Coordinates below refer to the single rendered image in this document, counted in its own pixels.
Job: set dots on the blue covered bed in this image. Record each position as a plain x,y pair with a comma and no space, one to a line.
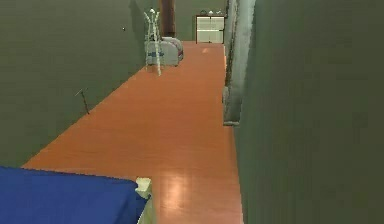
63,196

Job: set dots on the brown room door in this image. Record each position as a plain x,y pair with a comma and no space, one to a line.
167,16

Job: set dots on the grey room door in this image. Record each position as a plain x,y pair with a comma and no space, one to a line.
237,63

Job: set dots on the white chest of drawers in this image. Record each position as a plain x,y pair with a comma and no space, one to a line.
210,29

